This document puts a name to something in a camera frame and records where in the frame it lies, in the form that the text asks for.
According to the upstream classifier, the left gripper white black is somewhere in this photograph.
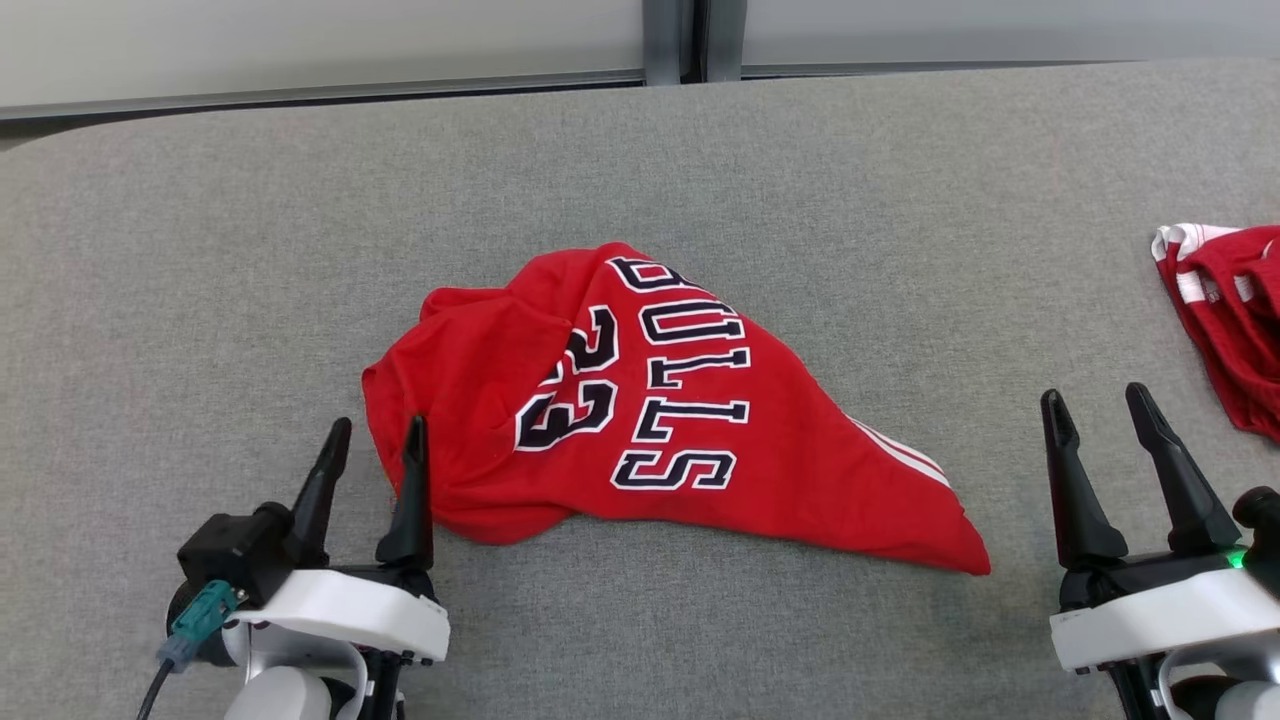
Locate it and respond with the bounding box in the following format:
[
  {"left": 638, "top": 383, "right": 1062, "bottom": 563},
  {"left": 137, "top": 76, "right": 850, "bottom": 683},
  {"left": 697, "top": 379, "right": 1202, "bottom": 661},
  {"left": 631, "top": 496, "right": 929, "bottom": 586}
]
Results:
[{"left": 227, "top": 415, "right": 452, "bottom": 665}]

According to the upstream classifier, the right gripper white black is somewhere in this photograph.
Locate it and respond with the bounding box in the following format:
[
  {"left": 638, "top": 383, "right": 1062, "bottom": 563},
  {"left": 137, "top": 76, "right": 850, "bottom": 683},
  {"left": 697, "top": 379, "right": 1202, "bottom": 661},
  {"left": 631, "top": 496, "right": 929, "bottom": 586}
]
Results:
[{"left": 1039, "top": 381, "right": 1280, "bottom": 674}]

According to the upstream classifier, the red Bulls 23 jersey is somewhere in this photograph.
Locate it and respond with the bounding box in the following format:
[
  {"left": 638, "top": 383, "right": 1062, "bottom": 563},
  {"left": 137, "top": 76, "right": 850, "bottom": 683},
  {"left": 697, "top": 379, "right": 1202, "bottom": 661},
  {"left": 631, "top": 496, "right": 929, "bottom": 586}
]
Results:
[{"left": 361, "top": 241, "right": 993, "bottom": 578}]

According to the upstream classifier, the red shorts white side stripe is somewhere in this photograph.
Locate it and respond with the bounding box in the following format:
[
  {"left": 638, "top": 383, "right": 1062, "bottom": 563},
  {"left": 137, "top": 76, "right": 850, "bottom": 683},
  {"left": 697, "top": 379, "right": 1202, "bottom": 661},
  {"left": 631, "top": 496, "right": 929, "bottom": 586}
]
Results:
[{"left": 1150, "top": 223, "right": 1280, "bottom": 445}]

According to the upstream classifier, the grey fabric sofa seat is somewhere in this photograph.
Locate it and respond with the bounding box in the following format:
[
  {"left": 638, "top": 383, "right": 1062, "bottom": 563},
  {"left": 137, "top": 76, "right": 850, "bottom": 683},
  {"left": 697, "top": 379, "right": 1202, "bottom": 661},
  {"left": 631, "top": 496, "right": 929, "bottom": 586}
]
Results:
[{"left": 0, "top": 58, "right": 1280, "bottom": 720}]

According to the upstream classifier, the left teal plug black cable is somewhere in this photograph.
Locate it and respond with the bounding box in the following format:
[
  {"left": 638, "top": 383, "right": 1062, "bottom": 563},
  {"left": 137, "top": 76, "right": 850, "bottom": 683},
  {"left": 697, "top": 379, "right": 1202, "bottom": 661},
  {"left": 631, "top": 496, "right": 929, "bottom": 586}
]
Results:
[{"left": 134, "top": 580, "right": 247, "bottom": 720}]

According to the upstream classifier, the dark grey wall rail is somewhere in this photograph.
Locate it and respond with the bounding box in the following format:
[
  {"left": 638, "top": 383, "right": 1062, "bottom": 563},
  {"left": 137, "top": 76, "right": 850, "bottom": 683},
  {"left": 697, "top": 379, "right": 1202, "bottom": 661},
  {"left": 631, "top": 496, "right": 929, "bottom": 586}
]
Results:
[
  {"left": 0, "top": 67, "right": 647, "bottom": 124},
  {"left": 741, "top": 57, "right": 1141, "bottom": 80}
]

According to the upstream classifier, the grey vertical post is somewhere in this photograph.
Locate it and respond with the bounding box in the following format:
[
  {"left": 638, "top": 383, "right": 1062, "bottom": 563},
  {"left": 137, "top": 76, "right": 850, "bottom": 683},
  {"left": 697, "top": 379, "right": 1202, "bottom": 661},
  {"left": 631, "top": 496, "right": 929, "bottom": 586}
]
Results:
[
  {"left": 701, "top": 0, "right": 749, "bottom": 84},
  {"left": 640, "top": 0, "right": 687, "bottom": 87}
]

